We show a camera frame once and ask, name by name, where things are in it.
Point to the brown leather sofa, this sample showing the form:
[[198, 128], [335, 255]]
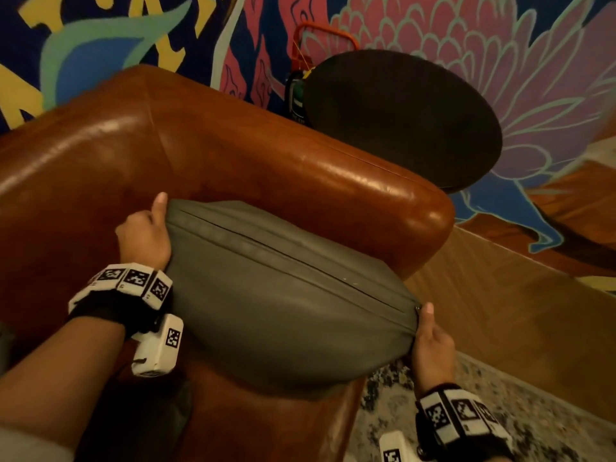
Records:
[[240, 153]]

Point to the round black side table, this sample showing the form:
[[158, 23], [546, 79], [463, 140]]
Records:
[[404, 120]]

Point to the person's right hand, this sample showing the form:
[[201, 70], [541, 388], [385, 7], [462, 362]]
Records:
[[433, 360]]

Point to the person's left forearm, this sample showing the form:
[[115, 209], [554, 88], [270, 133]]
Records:
[[53, 384]]

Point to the person's light shirt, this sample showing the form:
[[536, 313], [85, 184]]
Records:
[[29, 449]]

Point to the patterned grey rug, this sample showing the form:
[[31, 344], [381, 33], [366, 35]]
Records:
[[529, 428]]

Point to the person's left hand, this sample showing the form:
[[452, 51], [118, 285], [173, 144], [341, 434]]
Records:
[[144, 240]]

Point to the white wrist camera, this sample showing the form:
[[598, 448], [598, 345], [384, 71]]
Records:
[[394, 452], [159, 356]]

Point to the green canister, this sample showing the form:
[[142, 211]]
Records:
[[296, 100]]

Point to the grey cushion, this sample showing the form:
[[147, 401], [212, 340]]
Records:
[[289, 307], [6, 346]]

